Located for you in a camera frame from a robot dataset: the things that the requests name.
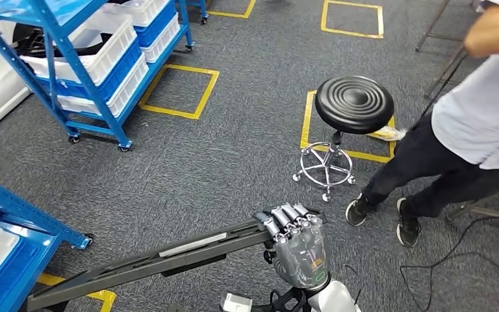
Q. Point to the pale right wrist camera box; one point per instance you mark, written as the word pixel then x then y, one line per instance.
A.
pixel 236 303

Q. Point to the black plastic frame part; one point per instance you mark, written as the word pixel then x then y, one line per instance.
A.
pixel 124 276

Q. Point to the black round stool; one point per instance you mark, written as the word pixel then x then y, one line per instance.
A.
pixel 353 103

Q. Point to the blue plastic bin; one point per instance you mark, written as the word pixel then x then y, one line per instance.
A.
pixel 157 28
pixel 116 75

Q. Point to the black curved car part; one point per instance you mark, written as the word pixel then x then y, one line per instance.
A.
pixel 30 41

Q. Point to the blue metal shelf rack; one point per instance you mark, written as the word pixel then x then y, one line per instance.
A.
pixel 25 211

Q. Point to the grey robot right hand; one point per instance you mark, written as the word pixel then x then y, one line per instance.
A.
pixel 305 258

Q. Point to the blue wheeled shelf rack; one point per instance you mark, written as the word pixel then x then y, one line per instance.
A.
pixel 203 10
pixel 21 7

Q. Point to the pale yellow crumpled scrap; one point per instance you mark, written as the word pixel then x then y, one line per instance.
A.
pixel 387 134

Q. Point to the person's forearm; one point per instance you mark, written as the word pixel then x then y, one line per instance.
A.
pixel 495 32

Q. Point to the person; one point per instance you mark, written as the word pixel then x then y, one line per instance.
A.
pixel 482 116

